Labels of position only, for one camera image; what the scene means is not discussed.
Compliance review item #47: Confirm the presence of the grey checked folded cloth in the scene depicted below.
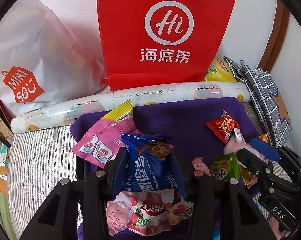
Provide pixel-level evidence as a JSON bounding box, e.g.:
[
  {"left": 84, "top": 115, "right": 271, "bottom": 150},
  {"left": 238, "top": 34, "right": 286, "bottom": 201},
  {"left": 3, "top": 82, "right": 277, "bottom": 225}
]
[{"left": 224, "top": 56, "right": 291, "bottom": 148}]

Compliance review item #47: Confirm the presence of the striped grey bed quilt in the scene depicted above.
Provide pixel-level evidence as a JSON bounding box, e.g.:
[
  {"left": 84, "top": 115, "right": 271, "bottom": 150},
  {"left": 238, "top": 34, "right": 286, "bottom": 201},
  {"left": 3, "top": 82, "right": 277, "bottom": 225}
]
[{"left": 7, "top": 101, "right": 291, "bottom": 240}]

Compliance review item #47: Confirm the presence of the rolled printed white mat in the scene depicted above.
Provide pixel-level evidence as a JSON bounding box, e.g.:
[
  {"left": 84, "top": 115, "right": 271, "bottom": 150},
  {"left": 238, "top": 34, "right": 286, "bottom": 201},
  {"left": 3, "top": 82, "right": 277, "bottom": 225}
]
[{"left": 10, "top": 81, "right": 252, "bottom": 134}]

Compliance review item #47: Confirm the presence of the small red snack packet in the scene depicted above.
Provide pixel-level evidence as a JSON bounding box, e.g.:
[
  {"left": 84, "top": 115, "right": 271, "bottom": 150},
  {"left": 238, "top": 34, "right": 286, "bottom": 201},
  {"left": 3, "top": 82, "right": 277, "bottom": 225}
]
[{"left": 206, "top": 110, "right": 244, "bottom": 144}]

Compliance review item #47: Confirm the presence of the brown wooden door frame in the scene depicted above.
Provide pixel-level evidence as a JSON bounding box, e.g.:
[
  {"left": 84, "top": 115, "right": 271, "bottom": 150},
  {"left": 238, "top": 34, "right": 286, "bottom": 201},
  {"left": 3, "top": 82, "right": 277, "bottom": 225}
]
[{"left": 258, "top": 0, "right": 290, "bottom": 72}]

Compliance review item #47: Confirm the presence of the purple towel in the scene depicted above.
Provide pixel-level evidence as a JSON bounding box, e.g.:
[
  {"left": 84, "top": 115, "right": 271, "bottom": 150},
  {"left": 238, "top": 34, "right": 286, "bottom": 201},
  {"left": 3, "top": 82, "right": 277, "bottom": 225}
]
[{"left": 70, "top": 98, "right": 265, "bottom": 239}]

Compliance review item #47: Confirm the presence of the red white gummy bag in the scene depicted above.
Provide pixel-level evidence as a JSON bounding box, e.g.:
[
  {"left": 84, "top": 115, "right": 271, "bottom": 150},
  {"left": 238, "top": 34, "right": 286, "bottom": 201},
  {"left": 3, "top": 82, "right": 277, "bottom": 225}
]
[{"left": 128, "top": 189, "right": 193, "bottom": 236}]

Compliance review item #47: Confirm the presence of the pink white stick packet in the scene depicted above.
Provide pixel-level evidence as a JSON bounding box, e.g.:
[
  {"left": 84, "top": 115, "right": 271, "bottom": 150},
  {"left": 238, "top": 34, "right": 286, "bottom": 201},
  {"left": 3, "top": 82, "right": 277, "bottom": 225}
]
[{"left": 223, "top": 128, "right": 269, "bottom": 164}]

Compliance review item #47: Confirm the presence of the yellow snack bag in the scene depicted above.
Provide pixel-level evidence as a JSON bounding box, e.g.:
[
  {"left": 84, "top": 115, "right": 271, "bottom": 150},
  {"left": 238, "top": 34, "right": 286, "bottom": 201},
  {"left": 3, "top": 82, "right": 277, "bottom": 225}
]
[{"left": 239, "top": 165, "right": 258, "bottom": 189}]

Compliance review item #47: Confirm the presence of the yellow lemon tea pack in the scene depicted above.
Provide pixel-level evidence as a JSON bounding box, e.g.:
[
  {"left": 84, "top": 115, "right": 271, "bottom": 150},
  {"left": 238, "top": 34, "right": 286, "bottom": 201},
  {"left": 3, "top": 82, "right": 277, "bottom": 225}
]
[{"left": 204, "top": 58, "right": 237, "bottom": 82}]

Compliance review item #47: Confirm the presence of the blue cookie bag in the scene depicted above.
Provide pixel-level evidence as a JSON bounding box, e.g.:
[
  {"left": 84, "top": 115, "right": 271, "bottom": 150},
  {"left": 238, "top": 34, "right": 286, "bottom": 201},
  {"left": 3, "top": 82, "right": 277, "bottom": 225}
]
[{"left": 113, "top": 133, "right": 187, "bottom": 198}]

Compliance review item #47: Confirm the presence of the pink panda snack bag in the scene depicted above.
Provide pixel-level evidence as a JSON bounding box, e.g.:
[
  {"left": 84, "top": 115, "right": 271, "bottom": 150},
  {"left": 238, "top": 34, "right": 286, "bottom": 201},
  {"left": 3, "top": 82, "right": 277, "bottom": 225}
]
[{"left": 192, "top": 157, "right": 211, "bottom": 177}]

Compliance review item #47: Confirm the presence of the decorated book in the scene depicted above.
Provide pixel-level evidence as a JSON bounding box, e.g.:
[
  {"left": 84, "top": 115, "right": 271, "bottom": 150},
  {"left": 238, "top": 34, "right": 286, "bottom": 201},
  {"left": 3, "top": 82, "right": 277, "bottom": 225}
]
[{"left": 0, "top": 100, "right": 13, "bottom": 143}]

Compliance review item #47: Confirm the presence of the magenta snack bag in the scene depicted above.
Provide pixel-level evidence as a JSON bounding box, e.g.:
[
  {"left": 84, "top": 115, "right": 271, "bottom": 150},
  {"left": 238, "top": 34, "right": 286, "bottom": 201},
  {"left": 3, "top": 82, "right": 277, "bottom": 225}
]
[{"left": 72, "top": 100, "right": 140, "bottom": 168}]

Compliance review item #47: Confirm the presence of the red Haidilao paper bag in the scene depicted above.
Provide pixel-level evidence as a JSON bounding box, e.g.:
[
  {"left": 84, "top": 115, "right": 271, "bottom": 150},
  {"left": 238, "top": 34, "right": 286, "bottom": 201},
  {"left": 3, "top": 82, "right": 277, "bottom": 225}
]
[{"left": 97, "top": 0, "right": 236, "bottom": 90}]

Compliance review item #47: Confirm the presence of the white Miniso plastic bag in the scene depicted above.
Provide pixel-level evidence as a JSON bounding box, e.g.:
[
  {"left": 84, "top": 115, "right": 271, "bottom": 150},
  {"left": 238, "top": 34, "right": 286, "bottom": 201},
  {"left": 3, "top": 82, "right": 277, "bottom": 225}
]
[{"left": 0, "top": 0, "right": 106, "bottom": 115}]

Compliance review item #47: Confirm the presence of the green snack bag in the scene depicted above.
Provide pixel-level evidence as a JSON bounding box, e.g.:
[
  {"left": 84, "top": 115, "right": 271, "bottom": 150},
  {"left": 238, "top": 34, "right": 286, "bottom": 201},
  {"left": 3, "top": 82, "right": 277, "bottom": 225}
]
[{"left": 210, "top": 153, "right": 240, "bottom": 181}]

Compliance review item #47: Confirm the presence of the light pink snack packet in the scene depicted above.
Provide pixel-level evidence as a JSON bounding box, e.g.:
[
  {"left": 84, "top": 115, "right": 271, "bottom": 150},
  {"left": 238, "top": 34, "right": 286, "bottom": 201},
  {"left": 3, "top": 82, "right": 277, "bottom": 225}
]
[{"left": 106, "top": 200, "right": 132, "bottom": 236}]

